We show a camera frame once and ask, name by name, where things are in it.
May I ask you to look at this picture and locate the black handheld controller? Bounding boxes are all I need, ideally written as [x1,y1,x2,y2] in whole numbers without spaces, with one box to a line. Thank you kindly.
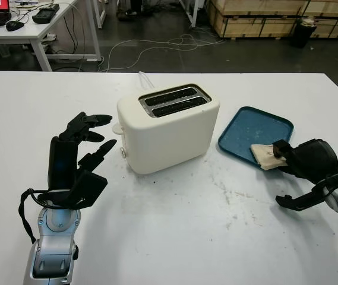
[31,4,60,24]

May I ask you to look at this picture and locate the white office desk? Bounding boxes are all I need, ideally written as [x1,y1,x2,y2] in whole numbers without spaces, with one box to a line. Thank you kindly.
[0,0,103,72]

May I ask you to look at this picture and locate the cream white two-slot toaster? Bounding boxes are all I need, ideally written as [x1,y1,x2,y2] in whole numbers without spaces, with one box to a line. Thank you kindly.
[111,84,220,175]

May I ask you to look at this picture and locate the black trash bin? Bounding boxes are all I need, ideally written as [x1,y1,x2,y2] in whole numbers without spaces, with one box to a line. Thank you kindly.
[290,18,318,48]

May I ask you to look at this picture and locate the blue plastic tray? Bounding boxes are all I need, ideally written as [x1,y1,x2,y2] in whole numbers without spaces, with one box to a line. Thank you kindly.
[217,106,295,170]

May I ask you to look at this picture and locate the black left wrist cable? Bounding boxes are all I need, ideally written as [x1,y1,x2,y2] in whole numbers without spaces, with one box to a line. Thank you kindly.
[18,187,53,244]

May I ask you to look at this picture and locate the standing person legs and shoes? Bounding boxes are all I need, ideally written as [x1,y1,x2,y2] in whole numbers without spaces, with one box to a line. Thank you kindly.
[118,8,138,19]

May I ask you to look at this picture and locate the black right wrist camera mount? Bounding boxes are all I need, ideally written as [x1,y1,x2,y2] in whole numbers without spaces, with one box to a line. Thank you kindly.
[275,171,338,212]

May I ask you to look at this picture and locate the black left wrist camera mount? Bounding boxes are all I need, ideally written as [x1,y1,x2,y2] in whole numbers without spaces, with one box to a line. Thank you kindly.
[37,170,108,210]

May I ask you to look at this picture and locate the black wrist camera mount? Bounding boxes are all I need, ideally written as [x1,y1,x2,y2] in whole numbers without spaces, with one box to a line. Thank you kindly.
[37,170,108,210]
[275,171,338,212]

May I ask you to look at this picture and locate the black computer mouse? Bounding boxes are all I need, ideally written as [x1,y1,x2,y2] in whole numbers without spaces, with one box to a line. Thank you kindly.
[5,20,25,31]

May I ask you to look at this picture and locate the stack of wooden crates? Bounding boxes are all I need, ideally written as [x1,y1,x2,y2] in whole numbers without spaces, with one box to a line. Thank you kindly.
[206,0,338,39]

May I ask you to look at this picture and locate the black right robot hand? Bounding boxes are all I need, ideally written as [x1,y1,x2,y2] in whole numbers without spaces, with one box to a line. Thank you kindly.
[271,138,338,186]

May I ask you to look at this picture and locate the white desk frame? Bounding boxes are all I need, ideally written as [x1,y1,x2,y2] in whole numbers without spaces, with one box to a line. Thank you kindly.
[179,0,210,28]
[93,0,107,29]

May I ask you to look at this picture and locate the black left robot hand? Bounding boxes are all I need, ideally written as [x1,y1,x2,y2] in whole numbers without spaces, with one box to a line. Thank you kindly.
[47,112,118,194]

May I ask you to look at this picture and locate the white cable on floor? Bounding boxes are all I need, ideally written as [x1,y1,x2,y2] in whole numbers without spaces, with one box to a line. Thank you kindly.
[99,33,226,72]

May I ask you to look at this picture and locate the slice of white bread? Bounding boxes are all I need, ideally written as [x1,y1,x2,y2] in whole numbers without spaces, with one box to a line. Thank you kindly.
[250,143,290,172]

